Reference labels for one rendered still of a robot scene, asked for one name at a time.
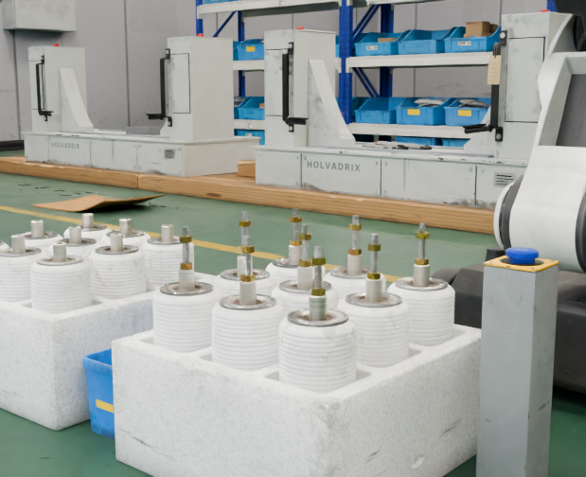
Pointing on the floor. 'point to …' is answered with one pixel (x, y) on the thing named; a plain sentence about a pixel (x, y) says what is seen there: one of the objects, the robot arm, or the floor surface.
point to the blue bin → (100, 392)
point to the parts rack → (348, 58)
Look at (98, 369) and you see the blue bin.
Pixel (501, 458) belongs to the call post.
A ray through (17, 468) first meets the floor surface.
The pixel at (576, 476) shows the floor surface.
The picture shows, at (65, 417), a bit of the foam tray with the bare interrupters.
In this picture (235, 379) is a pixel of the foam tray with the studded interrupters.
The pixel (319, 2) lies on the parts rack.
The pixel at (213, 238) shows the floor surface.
